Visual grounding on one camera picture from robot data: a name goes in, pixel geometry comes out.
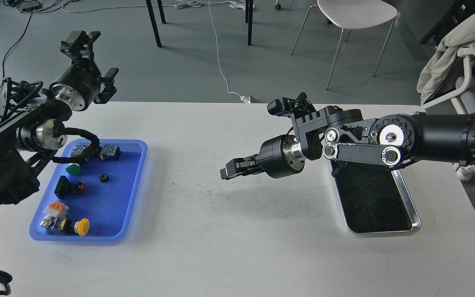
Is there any white floor cable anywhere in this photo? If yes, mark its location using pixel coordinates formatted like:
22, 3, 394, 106
62, 0, 256, 99

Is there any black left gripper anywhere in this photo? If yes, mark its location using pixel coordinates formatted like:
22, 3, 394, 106
49, 31, 119, 111

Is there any red push button switch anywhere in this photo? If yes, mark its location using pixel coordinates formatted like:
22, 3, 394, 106
70, 144, 101, 158

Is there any dark blue switch block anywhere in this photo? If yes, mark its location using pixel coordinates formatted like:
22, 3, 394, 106
99, 144, 121, 161

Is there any white power adapter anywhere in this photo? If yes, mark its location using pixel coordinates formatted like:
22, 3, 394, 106
240, 95, 260, 104

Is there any beige jacket on chair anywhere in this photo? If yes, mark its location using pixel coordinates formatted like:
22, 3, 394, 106
416, 13, 475, 104

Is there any small black gear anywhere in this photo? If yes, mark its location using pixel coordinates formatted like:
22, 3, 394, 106
99, 173, 109, 183

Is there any green push button switch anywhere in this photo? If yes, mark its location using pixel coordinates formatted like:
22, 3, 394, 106
65, 162, 82, 176

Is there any shiny metal tray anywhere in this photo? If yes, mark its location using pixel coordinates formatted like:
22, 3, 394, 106
330, 160, 421, 236

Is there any blue plastic tray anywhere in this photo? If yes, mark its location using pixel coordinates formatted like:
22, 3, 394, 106
29, 139, 148, 243

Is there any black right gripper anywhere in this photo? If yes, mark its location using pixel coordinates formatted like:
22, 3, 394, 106
219, 135, 305, 180

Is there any black table leg right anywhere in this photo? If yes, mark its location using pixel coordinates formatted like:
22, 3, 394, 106
245, 0, 254, 46

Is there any white chair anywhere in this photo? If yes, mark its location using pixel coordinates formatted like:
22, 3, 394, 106
290, 0, 398, 90

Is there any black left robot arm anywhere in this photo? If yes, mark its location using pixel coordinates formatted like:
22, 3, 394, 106
0, 31, 119, 205

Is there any black table leg left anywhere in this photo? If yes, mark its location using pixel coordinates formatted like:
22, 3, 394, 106
145, 0, 167, 48

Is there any black red switch part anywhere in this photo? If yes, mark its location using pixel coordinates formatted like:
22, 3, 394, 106
54, 176, 86, 199

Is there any yellow push button switch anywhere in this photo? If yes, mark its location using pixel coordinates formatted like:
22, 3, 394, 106
60, 218, 90, 236

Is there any orange white connector block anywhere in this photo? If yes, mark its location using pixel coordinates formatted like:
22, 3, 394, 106
40, 201, 70, 232

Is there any black floor cable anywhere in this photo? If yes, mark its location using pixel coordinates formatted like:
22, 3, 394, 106
0, 12, 34, 134

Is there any white office chair frame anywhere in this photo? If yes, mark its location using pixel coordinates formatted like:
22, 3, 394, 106
421, 43, 475, 116

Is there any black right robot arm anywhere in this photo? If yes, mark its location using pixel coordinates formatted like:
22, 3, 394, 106
219, 92, 475, 180

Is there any black table leg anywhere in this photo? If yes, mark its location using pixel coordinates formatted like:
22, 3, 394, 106
145, 0, 167, 48
245, 0, 254, 46

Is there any white sneaker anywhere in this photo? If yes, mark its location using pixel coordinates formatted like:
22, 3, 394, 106
456, 164, 475, 182

